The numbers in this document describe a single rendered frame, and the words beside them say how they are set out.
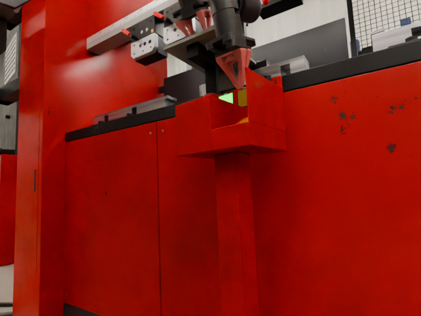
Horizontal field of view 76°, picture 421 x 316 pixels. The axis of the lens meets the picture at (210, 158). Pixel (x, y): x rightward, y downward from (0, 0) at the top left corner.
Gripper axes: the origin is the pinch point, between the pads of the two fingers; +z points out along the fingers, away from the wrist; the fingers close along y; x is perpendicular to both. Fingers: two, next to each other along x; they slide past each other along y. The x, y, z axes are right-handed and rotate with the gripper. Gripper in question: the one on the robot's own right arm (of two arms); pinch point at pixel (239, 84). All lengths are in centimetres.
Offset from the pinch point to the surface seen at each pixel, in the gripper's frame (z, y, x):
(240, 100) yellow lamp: 2.1, 10.3, 6.5
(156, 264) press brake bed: 49, 2, 46
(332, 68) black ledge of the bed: -0.5, 21.5, -13.9
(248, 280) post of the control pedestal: 40.7, -7.9, 2.2
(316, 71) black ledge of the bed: -0.8, 21.1, -10.0
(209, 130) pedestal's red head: 8.3, -7.0, 5.0
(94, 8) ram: -68, 37, 99
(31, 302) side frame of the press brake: 65, -21, 110
